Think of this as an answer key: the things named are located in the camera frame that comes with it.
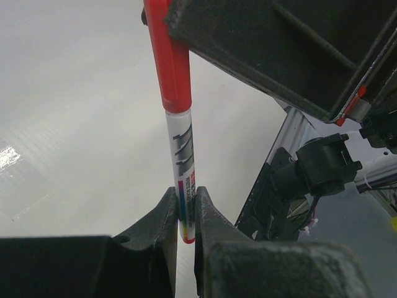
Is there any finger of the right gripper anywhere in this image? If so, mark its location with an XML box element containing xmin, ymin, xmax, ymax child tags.
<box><xmin>166</xmin><ymin>1</ymin><xmax>385</xmax><ymax>122</ymax></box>
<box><xmin>141</xmin><ymin>9</ymin><xmax>147</xmax><ymax>25</ymax></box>

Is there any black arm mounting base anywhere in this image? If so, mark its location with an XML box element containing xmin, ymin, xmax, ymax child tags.
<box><xmin>235</xmin><ymin>147</ymin><xmax>309</xmax><ymax>242</ymax></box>

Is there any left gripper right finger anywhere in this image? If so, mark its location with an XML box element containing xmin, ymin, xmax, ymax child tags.
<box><xmin>194</xmin><ymin>186</ymin><xmax>369</xmax><ymax>297</ymax></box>

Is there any red marker pen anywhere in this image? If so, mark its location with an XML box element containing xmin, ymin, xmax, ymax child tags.
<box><xmin>166</xmin><ymin>110</ymin><xmax>196</xmax><ymax>244</ymax></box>

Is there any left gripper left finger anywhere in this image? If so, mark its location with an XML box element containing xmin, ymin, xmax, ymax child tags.
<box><xmin>1</xmin><ymin>188</ymin><xmax>177</xmax><ymax>297</ymax></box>

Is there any red pen cap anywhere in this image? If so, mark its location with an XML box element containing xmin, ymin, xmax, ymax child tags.
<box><xmin>143</xmin><ymin>0</ymin><xmax>192</xmax><ymax>114</ymax></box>

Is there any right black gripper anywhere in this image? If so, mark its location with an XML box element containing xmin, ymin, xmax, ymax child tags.
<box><xmin>333</xmin><ymin>1</ymin><xmax>396</xmax><ymax>149</ymax></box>

